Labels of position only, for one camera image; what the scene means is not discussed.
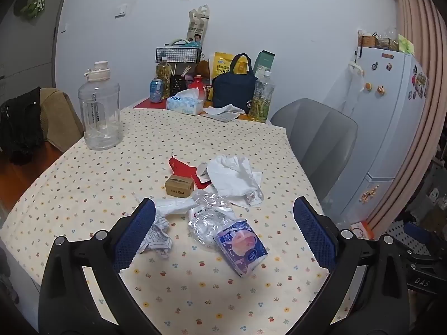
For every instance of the pink curtain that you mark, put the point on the pink curtain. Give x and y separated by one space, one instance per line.
426 94

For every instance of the orange white box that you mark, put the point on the orange white box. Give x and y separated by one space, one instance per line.
361 230

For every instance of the cluster of colourful fridge magnets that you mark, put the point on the cluster of colourful fridge magnets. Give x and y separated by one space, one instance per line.
419 82

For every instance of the white light switch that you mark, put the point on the white light switch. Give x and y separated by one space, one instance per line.
121 10

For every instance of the printed paper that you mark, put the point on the printed paper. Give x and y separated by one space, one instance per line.
159 237

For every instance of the yellow orange fridge magnet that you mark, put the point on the yellow orange fridge magnet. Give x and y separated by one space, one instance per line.
380 90

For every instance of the red bottle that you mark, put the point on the red bottle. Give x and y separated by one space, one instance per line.
196 87

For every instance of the black pen holder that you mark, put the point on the black pen holder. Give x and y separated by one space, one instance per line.
178 85

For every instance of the dotted cream tablecloth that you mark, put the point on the dotted cream tablecloth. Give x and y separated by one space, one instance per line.
104 167

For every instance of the white pegboard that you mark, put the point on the white pegboard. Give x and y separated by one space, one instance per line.
394 237

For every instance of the green carton box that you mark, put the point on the green carton box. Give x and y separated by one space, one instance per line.
264 61

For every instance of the small cardboard box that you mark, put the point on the small cardboard box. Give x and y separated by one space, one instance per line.
178 186

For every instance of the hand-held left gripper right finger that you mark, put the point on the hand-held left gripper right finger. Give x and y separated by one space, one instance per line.
314 233

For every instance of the tan chair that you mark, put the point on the tan chair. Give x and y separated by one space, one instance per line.
59 118

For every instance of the yellow snack packet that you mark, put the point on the yellow snack packet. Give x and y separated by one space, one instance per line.
221 62

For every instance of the grey chair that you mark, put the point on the grey chair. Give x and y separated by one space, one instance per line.
314 136

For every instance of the white folded cloth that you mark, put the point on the white folded cloth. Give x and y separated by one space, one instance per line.
225 111

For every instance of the white fridge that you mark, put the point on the white fridge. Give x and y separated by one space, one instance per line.
384 129

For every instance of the blue drink can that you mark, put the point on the blue drink can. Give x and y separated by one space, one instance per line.
156 90

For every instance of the large clear water jug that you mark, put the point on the large clear water jug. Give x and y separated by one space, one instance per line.
101 111

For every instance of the navy lunch bag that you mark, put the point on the navy lunch bag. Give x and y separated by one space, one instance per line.
232 89

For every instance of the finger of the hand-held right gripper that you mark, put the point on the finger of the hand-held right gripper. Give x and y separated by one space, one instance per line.
417 232

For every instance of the blue white tissue box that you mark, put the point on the blue white tissue box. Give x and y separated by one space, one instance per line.
184 103

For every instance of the row of small yellow magnets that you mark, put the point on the row of small yellow magnets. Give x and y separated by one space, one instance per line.
369 193

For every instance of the purple snack packet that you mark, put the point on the purple snack packet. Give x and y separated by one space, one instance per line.
241 247

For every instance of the tall printed paper bag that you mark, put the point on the tall printed paper bag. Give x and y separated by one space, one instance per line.
197 28

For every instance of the green hanging plush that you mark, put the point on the green hanging plush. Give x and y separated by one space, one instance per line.
33 1

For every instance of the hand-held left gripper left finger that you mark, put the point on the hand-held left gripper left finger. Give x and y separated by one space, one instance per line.
134 233

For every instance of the clear plastic wrapper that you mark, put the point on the clear plastic wrapper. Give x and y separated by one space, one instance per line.
206 216

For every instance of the brown basket with jars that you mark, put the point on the brown basket with jars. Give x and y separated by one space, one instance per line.
375 41

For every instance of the red paper wrapper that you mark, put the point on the red paper wrapper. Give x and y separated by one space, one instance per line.
180 171

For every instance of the green paper pack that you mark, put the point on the green paper pack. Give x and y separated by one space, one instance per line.
405 44

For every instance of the white tissue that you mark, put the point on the white tissue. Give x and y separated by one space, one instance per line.
232 176

